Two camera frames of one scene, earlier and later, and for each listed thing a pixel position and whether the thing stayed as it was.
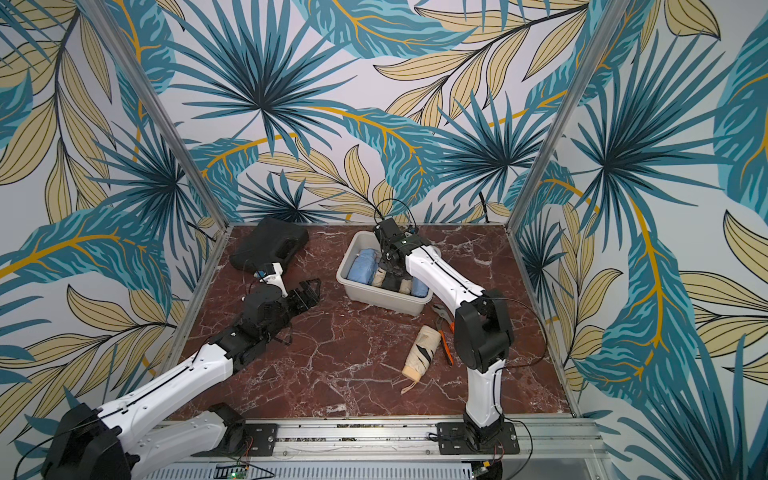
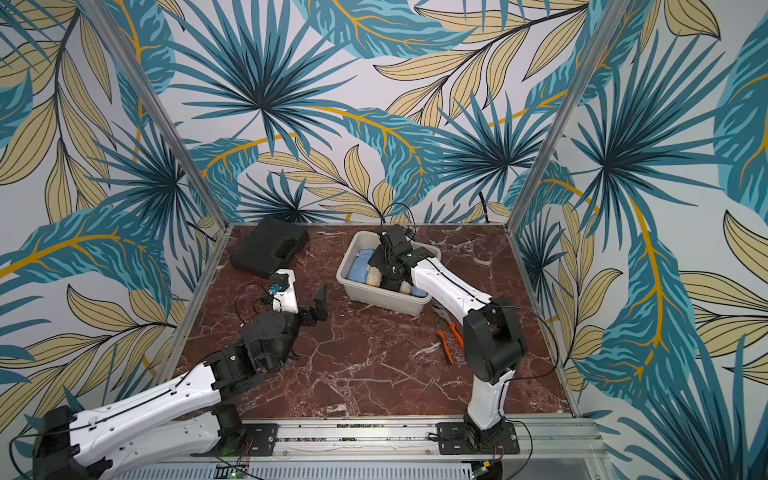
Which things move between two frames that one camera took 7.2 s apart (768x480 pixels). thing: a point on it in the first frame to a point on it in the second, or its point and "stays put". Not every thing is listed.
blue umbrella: x=418 y=289 stays put
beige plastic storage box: x=367 y=294 stays put
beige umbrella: x=405 y=286 stays put
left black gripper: x=313 y=297 to x=311 y=317
